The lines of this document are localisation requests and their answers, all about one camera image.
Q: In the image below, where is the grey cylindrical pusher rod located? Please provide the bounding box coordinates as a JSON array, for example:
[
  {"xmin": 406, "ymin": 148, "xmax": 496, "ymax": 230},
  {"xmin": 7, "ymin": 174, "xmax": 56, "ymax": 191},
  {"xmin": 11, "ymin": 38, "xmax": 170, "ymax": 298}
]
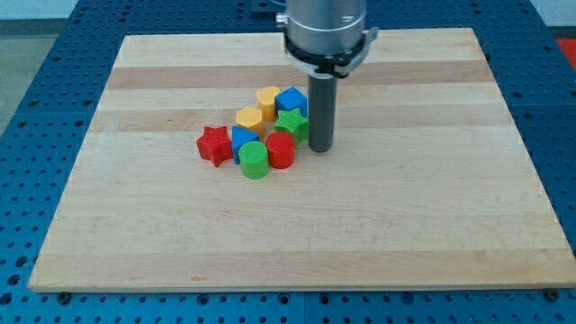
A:
[{"xmin": 308, "ymin": 76, "xmax": 338, "ymax": 153}]

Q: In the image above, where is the black clamp ring mount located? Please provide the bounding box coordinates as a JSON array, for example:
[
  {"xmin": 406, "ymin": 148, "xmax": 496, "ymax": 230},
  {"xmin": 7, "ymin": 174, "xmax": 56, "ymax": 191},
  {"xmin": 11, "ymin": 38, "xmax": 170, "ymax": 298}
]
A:
[{"xmin": 283, "ymin": 27, "xmax": 378, "ymax": 79}]

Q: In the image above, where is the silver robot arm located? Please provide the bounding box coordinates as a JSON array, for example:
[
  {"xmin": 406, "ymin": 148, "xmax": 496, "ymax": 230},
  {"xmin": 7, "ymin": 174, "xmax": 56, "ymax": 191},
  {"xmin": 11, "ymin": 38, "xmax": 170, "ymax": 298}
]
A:
[{"xmin": 276, "ymin": 0, "xmax": 378, "ymax": 153}]

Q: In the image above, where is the blue cube block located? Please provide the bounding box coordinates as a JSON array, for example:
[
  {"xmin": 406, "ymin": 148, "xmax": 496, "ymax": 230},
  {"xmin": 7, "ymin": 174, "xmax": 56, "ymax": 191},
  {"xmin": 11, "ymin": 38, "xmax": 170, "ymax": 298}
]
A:
[{"xmin": 274, "ymin": 87, "xmax": 308, "ymax": 118}]

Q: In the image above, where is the green star block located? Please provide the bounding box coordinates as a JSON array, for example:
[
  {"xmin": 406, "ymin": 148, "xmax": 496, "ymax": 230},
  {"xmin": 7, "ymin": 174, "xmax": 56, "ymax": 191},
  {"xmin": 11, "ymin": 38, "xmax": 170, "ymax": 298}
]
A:
[{"xmin": 274, "ymin": 108, "xmax": 309, "ymax": 144}]

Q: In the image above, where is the yellow heart block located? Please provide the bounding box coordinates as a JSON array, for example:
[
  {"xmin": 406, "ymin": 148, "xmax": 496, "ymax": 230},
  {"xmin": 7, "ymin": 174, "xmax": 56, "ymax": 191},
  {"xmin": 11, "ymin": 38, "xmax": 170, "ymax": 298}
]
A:
[{"xmin": 256, "ymin": 86, "xmax": 280, "ymax": 122}]

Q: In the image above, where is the red cylinder block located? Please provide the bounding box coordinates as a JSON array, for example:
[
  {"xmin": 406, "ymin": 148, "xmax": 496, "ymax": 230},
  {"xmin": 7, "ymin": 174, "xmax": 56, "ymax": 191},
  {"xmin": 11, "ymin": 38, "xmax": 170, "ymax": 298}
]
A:
[{"xmin": 265, "ymin": 131, "xmax": 295, "ymax": 169}]

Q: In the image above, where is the yellow hexagon block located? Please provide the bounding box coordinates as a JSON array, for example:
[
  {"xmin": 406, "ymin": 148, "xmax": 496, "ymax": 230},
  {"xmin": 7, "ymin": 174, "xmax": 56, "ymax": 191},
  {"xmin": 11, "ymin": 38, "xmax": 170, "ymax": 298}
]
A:
[{"xmin": 236, "ymin": 106, "xmax": 266, "ymax": 138}]

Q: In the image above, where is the blue triangle block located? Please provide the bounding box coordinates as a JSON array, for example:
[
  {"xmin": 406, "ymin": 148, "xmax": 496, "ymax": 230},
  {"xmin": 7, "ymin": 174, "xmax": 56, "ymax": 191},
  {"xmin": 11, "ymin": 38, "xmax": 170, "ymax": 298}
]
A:
[{"xmin": 231, "ymin": 126, "xmax": 259, "ymax": 165}]

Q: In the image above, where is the green cylinder block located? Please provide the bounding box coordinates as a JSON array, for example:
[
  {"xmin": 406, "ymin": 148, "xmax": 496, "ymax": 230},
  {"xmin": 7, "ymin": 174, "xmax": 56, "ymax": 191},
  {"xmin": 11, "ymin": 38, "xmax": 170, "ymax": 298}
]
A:
[{"xmin": 238, "ymin": 141, "xmax": 269, "ymax": 179}]

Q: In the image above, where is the red star block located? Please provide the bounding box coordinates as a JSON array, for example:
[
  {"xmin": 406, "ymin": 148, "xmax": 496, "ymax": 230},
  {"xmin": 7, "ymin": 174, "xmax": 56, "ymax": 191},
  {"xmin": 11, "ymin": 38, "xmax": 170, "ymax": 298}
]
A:
[{"xmin": 196, "ymin": 126, "xmax": 233, "ymax": 167}]

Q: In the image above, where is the light wooden board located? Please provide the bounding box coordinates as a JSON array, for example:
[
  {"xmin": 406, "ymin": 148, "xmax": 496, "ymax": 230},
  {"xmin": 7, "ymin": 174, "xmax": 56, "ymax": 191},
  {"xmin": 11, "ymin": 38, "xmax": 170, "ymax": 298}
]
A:
[{"xmin": 29, "ymin": 28, "xmax": 575, "ymax": 293}]

